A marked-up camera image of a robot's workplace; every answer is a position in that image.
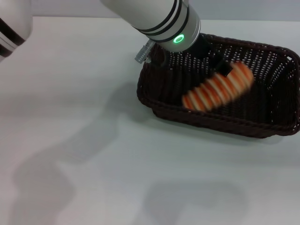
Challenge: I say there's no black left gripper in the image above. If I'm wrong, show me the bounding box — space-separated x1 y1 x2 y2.
187 35 233 78

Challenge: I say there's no orange striped bread roll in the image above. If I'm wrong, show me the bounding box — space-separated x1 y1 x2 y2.
181 61 255 111

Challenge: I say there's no dark brown woven basket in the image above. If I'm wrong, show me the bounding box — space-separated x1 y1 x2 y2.
135 32 300 139

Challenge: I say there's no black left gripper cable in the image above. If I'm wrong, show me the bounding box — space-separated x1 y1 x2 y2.
145 50 167 68

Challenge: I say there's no silver left gripper cable connector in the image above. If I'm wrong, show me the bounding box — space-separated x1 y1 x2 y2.
134 39 156 64

